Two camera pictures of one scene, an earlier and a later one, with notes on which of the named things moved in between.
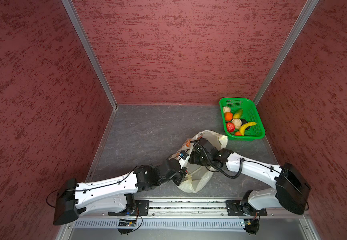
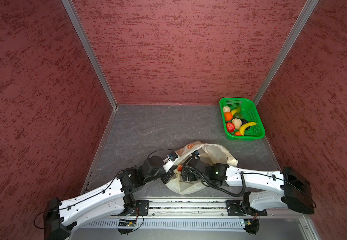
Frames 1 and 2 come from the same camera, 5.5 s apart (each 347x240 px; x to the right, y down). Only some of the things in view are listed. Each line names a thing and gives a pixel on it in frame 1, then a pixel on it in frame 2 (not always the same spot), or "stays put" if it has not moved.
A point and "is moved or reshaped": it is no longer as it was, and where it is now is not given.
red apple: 230,127 stays put
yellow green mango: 238,114 is moved or reshaped
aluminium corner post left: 88,49 stays put
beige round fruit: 237,122 stays put
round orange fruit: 228,116 stays put
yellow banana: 244,127 stays put
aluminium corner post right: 301,21 stays put
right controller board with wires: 252,225 stays put
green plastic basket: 250,113 stays put
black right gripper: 194,157 → 191,177
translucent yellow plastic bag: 197,176 is moved or reshaped
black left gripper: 181,175 → 168,175
